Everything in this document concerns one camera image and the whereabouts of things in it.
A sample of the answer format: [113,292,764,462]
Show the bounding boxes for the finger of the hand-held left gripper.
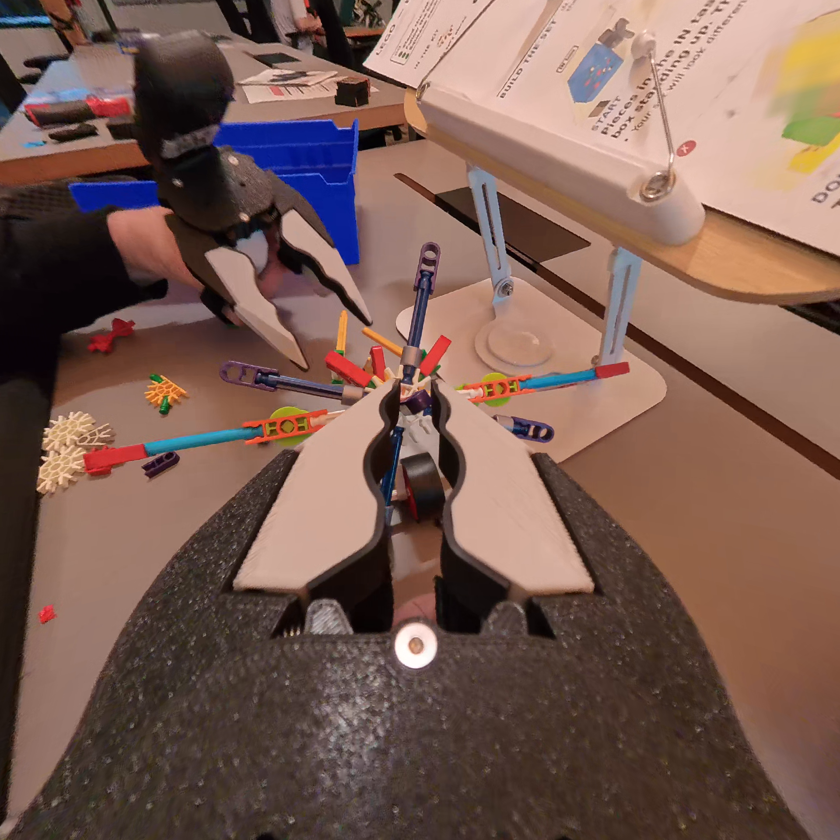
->
[277,209,374,328]
[205,247,311,372]

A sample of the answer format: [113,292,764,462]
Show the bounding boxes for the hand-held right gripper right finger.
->
[433,381,595,634]

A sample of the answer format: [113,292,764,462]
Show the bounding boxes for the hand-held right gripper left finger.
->
[233,379,403,634]

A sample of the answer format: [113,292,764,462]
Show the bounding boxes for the colourful construction toy plane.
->
[84,241,631,526]

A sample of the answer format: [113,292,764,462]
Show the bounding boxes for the person's left forearm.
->
[0,176,170,395]

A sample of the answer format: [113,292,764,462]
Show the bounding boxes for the person's left hand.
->
[107,205,206,293]

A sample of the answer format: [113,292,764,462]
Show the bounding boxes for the blue plastic bin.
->
[69,119,361,266]

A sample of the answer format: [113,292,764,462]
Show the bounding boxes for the orange fan connector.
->
[144,377,189,411]

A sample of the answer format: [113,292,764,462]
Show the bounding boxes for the wooden background table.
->
[0,29,411,186]

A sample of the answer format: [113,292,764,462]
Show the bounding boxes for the red fan connector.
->
[88,319,135,353]

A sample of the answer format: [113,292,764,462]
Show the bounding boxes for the paper sheets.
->
[238,66,339,105]

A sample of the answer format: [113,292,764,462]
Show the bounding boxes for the white snowflake connector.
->
[36,449,88,494]
[42,412,96,454]

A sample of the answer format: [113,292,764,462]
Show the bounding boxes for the wooden and white book stand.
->
[394,82,840,463]

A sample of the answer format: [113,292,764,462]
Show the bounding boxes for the black perforated pad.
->
[0,379,56,821]

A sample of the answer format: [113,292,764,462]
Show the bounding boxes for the printed instruction sheet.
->
[363,0,840,257]

